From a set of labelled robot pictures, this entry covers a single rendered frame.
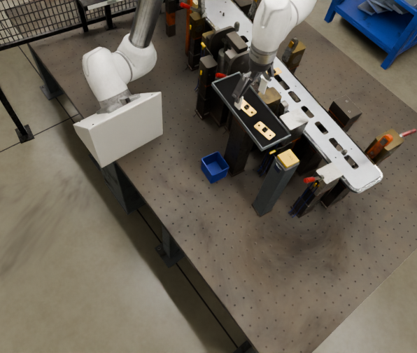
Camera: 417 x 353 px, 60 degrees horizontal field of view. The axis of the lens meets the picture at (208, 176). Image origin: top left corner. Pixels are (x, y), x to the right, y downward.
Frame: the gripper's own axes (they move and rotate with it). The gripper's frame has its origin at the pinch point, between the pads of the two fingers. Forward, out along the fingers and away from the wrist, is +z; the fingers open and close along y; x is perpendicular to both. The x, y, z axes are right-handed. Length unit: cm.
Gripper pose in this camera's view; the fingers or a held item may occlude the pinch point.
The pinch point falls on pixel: (250, 97)
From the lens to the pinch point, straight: 141.9
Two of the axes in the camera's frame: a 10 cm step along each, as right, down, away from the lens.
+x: 6.4, 7.0, -3.2
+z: -0.9, 4.8, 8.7
